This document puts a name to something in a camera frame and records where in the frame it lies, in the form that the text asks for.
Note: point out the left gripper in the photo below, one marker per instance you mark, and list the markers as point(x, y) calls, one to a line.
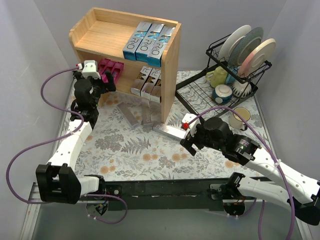
point(100, 85)

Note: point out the silver toothpaste box slanted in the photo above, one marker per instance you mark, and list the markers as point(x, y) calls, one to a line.
point(128, 116)

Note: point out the white plate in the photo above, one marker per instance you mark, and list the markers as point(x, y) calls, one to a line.
point(232, 41)

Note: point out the black wire dish rack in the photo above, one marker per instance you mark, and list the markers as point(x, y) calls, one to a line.
point(195, 93)

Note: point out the grey speckled plate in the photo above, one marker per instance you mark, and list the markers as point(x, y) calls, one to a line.
point(246, 45)

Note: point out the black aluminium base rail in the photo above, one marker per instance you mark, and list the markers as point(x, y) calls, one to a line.
point(160, 194)

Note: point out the cream enamel mug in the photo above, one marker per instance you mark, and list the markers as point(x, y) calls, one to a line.
point(236, 119)

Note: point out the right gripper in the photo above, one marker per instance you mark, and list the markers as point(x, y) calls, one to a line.
point(193, 139)

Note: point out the green mug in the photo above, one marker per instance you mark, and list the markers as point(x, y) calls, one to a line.
point(217, 76)

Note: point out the pink toothpaste box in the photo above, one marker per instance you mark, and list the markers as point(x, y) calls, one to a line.
point(117, 71)
point(102, 65)
point(108, 68)

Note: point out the silver Protect toothpaste box upright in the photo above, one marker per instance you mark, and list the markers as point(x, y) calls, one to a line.
point(146, 114)

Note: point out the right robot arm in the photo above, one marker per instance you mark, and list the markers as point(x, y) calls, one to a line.
point(290, 189)

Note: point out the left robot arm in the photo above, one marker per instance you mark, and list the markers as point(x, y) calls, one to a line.
point(72, 145)

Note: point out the floral table mat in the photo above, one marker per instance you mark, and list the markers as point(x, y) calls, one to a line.
point(118, 152)

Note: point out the teal spotted bowl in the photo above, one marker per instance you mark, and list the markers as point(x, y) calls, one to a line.
point(222, 94)

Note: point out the wooden two-tier shelf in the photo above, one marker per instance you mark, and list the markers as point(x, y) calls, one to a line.
point(102, 34)

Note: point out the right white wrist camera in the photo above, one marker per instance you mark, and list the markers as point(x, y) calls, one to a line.
point(189, 123)

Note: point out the black striped white bowl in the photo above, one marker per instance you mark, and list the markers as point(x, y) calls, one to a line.
point(241, 90)

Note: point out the pink and cream plate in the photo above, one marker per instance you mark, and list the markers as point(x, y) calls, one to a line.
point(257, 57)

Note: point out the blue mug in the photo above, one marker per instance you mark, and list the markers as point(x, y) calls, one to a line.
point(230, 79)

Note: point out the silver black gold toothpaste box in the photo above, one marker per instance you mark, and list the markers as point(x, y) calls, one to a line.
point(150, 83)

